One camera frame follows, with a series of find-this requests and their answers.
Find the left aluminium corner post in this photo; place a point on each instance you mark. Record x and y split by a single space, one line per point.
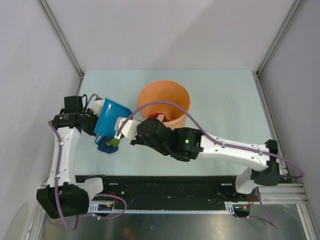
52 20

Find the red paper scrap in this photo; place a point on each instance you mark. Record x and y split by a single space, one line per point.
159 116

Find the aluminium corner post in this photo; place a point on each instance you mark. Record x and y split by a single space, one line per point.
280 34
52 20

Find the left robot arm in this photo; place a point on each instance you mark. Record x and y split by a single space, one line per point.
62 196

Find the aluminium frame rail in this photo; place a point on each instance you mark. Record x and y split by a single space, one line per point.
284 193

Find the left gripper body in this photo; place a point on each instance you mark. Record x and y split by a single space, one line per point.
90 119

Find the white cable duct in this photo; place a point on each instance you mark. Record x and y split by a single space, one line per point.
103 208

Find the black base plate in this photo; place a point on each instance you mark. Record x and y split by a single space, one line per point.
181 192

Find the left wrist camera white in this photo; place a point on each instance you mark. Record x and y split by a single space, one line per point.
98 106

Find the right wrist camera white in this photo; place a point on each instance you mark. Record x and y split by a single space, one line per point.
126 128

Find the blue hand brush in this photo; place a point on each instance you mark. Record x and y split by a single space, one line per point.
99 139

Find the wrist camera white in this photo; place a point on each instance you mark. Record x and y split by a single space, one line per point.
98 106
126 128

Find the blue plastic dustpan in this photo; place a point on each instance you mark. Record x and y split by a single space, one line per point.
111 111

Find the right aluminium corner post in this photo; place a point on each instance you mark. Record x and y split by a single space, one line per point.
280 34

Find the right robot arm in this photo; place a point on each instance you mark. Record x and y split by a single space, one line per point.
185 144

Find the orange plastic bucket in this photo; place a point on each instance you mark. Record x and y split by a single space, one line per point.
169 91

